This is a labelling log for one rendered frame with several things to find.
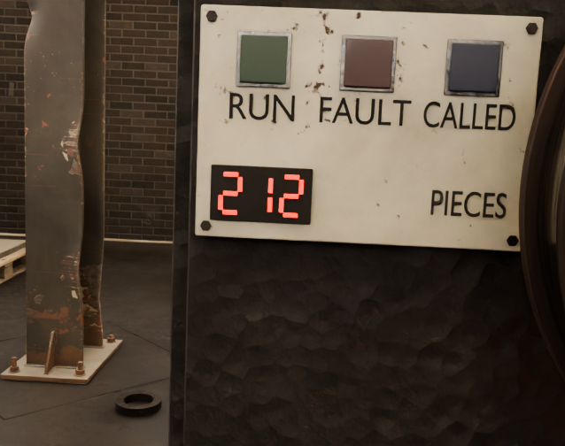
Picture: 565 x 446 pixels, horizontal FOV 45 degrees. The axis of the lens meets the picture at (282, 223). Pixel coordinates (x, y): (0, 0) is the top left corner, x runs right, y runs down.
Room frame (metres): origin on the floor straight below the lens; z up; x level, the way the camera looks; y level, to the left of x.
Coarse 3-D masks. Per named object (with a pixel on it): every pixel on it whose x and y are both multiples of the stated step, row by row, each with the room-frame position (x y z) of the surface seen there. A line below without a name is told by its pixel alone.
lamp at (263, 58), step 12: (252, 36) 0.53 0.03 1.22; (264, 36) 0.53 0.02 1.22; (276, 36) 0.53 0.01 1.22; (240, 48) 0.53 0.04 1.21; (252, 48) 0.53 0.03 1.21; (264, 48) 0.53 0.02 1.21; (276, 48) 0.53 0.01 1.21; (240, 60) 0.53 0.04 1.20; (252, 60) 0.53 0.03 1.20; (264, 60) 0.53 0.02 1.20; (276, 60) 0.53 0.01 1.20; (240, 72) 0.53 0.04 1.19; (252, 72) 0.53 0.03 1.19; (264, 72) 0.53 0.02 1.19; (276, 72) 0.53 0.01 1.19
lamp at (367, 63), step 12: (348, 48) 0.53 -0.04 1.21; (360, 48) 0.53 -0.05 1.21; (372, 48) 0.53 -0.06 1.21; (384, 48) 0.53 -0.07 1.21; (348, 60) 0.53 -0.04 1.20; (360, 60) 0.53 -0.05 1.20; (372, 60) 0.53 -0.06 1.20; (384, 60) 0.53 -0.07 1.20; (348, 72) 0.53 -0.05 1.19; (360, 72) 0.53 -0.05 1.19; (372, 72) 0.53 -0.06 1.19; (384, 72) 0.53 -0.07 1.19; (348, 84) 0.53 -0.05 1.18; (360, 84) 0.53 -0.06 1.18; (372, 84) 0.53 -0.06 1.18; (384, 84) 0.53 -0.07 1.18
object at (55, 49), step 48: (48, 0) 2.98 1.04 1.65; (96, 0) 3.27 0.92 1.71; (48, 48) 2.98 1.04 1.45; (96, 48) 3.27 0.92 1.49; (48, 96) 2.98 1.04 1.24; (96, 96) 3.27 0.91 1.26; (48, 144) 2.98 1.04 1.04; (96, 144) 3.27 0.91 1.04; (48, 192) 2.98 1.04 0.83; (96, 192) 3.27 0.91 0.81; (48, 240) 2.98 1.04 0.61; (96, 240) 3.27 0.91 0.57; (48, 288) 2.98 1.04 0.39; (96, 288) 3.25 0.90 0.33; (48, 336) 2.98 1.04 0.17; (96, 336) 3.27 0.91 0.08
